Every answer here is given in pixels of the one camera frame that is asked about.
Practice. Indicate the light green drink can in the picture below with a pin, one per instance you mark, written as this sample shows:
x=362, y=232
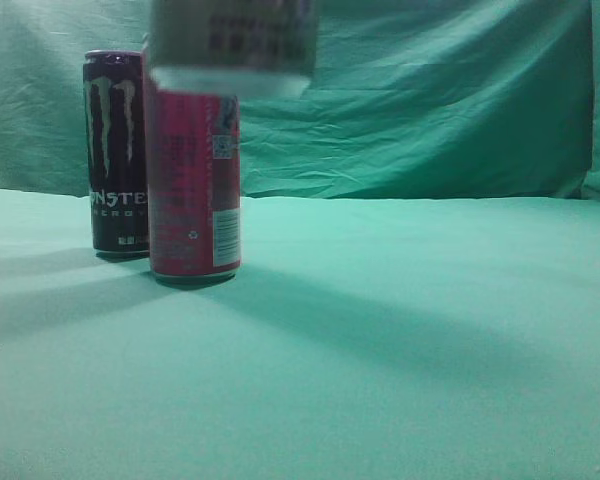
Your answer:
x=248, y=49

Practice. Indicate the pink drink can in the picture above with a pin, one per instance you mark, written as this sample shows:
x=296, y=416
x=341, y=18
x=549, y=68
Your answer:
x=193, y=176

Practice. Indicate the green backdrop cloth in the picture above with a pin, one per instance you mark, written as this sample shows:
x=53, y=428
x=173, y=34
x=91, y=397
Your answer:
x=410, y=99

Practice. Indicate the black Monster energy can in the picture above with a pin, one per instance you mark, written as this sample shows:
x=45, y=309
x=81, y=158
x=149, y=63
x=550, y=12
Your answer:
x=114, y=113

